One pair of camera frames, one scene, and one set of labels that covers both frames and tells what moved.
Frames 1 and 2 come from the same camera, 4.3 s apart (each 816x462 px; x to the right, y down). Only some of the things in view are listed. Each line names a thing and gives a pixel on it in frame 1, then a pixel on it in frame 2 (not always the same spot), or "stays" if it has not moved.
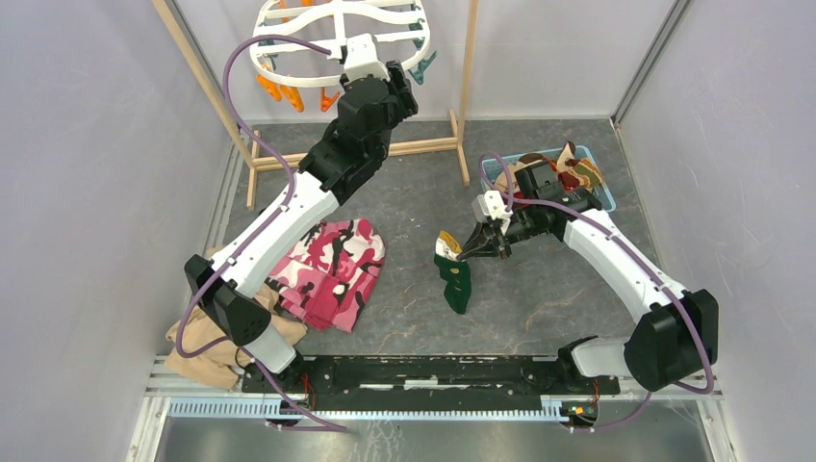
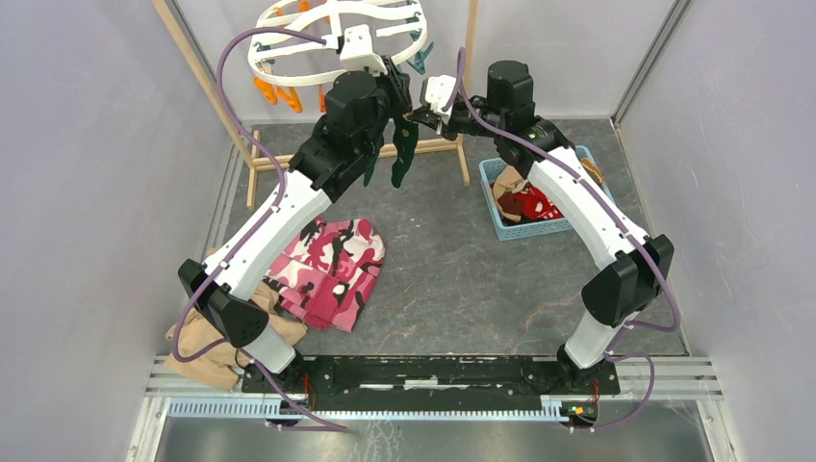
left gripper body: x=400 y=99 stays
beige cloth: x=221 y=364 stays
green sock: x=454 y=272 → x=405 y=135
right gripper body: x=516 y=232 → x=449 y=129
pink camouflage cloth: x=327 y=279 stays
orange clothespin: x=325 y=102 stays
